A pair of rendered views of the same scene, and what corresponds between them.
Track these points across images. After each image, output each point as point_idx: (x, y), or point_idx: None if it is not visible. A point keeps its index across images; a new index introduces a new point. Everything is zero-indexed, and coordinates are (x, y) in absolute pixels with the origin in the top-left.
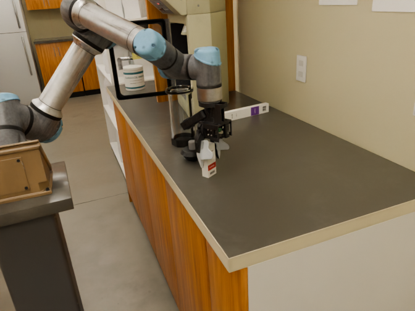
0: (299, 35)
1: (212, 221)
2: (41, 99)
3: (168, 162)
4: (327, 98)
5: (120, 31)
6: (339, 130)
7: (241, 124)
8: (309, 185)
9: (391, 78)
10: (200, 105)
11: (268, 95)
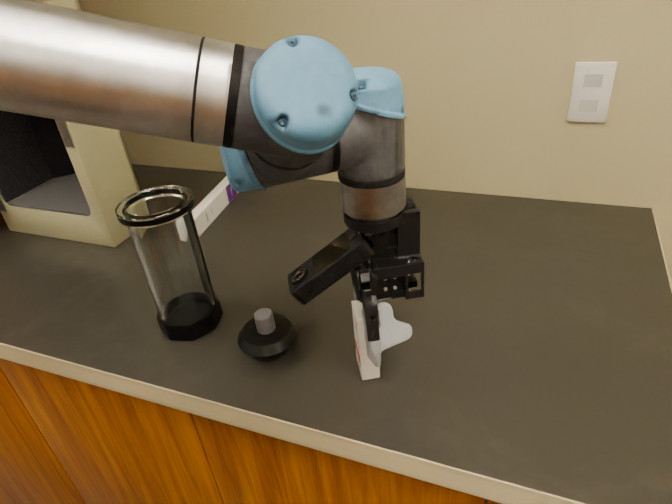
0: (276, 24)
1: (560, 477)
2: None
3: (236, 391)
4: None
5: (142, 70)
6: (409, 177)
7: (238, 226)
8: (536, 292)
9: (516, 71)
10: (370, 229)
11: (212, 153)
